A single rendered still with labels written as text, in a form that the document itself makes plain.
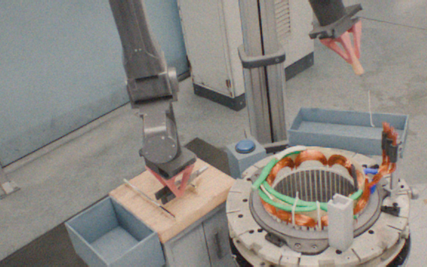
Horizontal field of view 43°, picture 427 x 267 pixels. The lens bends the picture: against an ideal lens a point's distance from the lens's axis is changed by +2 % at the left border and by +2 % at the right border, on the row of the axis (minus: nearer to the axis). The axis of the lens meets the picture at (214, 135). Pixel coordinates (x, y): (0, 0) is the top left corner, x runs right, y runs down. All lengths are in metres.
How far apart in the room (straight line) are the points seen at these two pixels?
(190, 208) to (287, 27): 2.61
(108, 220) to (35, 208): 1.91
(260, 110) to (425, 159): 1.68
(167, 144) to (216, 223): 0.30
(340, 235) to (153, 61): 0.40
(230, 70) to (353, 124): 2.05
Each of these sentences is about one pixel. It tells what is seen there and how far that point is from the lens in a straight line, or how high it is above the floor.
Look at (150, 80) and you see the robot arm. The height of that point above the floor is 1.35.
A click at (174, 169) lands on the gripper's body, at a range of 0.95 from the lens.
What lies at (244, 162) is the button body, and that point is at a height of 1.02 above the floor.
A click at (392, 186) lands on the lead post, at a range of 0.98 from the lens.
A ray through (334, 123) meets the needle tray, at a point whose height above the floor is 1.03.
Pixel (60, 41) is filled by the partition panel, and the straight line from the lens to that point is 3.14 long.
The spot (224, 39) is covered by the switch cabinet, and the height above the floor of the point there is 0.50.
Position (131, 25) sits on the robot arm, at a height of 1.46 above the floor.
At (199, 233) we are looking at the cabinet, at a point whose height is 0.99.
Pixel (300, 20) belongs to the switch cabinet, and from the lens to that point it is 3.66.
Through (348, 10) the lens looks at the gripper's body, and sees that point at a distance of 1.13.
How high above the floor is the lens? 1.73
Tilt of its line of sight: 33 degrees down
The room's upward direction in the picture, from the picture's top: 10 degrees counter-clockwise
